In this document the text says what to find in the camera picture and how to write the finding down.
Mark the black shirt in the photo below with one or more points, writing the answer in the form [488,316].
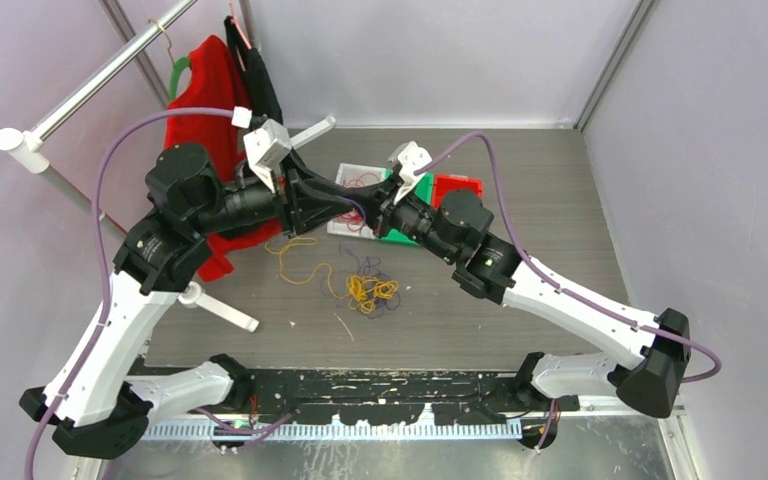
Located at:
[251,69]

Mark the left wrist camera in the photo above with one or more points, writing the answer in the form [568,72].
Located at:
[266,144]

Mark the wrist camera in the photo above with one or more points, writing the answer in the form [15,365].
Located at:
[409,163]
[266,144]

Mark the green hanger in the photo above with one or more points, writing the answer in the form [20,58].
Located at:
[179,66]

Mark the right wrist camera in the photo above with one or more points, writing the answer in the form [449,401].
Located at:
[409,163]

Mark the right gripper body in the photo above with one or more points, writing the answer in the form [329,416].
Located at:
[410,217]

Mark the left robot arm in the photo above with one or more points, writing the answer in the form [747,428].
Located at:
[92,406]

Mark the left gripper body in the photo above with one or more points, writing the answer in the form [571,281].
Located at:
[262,205]

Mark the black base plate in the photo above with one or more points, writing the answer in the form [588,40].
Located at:
[383,397]

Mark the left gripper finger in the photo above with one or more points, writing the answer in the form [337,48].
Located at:
[303,181]
[308,214]

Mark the red shirt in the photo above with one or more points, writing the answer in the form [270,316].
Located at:
[215,83]

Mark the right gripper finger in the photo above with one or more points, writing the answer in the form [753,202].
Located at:
[377,215]
[387,189]

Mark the green plastic bin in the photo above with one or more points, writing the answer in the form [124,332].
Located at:
[424,192]

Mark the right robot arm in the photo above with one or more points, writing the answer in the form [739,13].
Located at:
[643,357]

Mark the red plastic bin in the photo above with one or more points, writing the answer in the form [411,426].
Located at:
[442,184]

